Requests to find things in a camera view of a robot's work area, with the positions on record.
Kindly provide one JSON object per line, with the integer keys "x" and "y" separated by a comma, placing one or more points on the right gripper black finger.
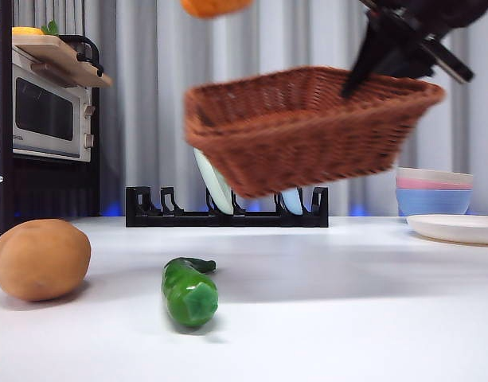
{"x": 411, "y": 63}
{"x": 371, "y": 51}

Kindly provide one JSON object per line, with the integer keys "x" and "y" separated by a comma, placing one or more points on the brown wicker basket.
{"x": 307, "y": 139}

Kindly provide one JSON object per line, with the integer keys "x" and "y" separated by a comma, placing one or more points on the orange yellow corn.
{"x": 215, "y": 8}

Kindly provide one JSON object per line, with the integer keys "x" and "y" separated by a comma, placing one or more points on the green cucumber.
{"x": 188, "y": 294}

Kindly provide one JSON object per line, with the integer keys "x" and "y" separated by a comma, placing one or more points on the brown potato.
{"x": 40, "y": 258}

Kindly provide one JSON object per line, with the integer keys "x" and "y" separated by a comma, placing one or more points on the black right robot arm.
{"x": 446, "y": 12}

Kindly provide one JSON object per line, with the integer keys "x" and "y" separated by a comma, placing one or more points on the cream bowl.
{"x": 434, "y": 175}

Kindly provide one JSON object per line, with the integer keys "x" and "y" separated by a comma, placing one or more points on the pink bowl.
{"x": 426, "y": 185}

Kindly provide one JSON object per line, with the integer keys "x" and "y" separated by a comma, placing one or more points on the light blue plate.
{"x": 291, "y": 201}

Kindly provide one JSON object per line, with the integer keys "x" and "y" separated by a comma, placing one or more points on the white plate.
{"x": 454, "y": 228}

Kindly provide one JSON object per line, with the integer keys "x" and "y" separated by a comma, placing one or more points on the pale green plate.
{"x": 217, "y": 187}

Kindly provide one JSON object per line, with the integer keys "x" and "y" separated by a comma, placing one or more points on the grey curtain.
{"x": 148, "y": 99}

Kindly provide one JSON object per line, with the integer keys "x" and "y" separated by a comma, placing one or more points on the black dish rack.
{"x": 188, "y": 221}

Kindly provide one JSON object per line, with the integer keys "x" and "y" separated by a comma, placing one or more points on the black metal hook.
{"x": 94, "y": 65}

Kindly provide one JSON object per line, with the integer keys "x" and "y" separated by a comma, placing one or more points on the wooden cutting board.
{"x": 64, "y": 59}

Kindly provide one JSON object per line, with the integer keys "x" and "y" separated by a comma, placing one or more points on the green leaf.
{"x": 50, "y": 28}

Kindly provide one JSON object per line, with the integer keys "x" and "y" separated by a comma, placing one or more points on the cream toaster oven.
{"x": 44, "y": 107}

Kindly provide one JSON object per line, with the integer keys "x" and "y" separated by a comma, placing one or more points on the yellow food piece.
{"x": 24, "y": 31}

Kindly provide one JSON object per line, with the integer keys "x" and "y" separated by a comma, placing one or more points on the black metal shelf frame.
{"x": 5, "y": 119}

